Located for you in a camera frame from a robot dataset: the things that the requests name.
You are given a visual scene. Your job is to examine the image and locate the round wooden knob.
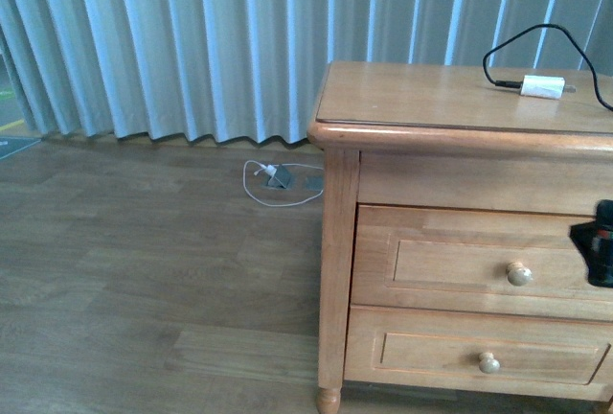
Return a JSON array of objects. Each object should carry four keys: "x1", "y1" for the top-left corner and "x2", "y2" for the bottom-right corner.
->
[
  {"x1": 479, "y1": 352, "x2": 501, "y2": 375},
  {"x1": 506, "y1": 262, "x2": 533, "y2": 287}
]

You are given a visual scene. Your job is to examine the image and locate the wooden top drawer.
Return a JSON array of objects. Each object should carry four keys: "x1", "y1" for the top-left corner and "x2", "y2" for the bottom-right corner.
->
[{"x1": 352, "y1": 205, "x2": 612, "y2": 322}]

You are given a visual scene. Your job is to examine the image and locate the grey floor mat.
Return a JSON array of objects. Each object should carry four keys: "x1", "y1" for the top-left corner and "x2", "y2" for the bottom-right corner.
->
[{"x1": 0, "y1": 136, "x2": 41, "y2": 160}]

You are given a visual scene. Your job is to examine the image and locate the round wooden top knob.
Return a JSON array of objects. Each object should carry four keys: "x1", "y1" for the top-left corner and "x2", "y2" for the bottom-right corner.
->
[{"x1": 506, "y1": 262, "x2": 533, "y2": 287}]

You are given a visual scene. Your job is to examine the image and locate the open grey floor socket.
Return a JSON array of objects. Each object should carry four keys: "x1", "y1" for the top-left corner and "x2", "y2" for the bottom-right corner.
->
[{"x1": 263, "y1": 164, "x2": 293, "y2": 189}]

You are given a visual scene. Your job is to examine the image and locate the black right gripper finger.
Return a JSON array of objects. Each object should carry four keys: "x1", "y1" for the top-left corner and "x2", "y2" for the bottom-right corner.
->
[{"x1": 569, "y1": 199, "x2": 612, "y2": 288}]

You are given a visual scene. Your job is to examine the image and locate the wooden nightstand cabinet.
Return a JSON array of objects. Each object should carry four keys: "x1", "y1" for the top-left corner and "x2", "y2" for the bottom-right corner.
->
[{"x1": 308, "y1": 62, "x2": 612, "y2": 413}]

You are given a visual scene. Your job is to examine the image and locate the wooden drawer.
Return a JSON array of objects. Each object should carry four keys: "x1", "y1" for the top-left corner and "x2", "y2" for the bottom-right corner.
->
[
  {"x1": 344, "y1": 307, "x2": 612, "y2": 402},
  {"x1": 352, "y1": 205, "x2": 612, "y2": 322}
]

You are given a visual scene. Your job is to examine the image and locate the black cable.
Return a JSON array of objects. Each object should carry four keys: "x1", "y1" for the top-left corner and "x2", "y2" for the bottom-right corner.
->
[{"x1": 482, "y1": 23, "x2": 613, "y2": 112}]

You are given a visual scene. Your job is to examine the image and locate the round wooden bottom knob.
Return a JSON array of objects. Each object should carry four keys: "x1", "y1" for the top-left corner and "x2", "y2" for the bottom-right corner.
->
[{"x1": 479, "y1": 352, "x2": 501, "y2": 375}]

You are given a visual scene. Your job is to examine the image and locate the white floor cable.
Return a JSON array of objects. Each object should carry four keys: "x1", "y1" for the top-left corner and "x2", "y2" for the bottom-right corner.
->
[{"x1": 242, "y1": 159, "x2": 325, "y2": 207}]

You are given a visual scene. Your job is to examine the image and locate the white power adapter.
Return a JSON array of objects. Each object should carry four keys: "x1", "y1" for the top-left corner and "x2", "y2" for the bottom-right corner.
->
[{"x1": 520, "y1": 75, "x2": 577, "y2": 100}]

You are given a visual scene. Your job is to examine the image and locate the wooden bottom drawer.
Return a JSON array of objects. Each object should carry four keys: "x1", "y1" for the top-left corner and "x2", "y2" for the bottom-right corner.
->
[{"x1": 344, "y1": 307, "x2": 612, "y2": 402}]

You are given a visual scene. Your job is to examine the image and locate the closed grey floor plate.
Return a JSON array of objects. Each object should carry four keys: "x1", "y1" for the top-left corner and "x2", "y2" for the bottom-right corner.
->
[{"x1": 304, "y1": 176, "x2": 324, "y2": 192}]

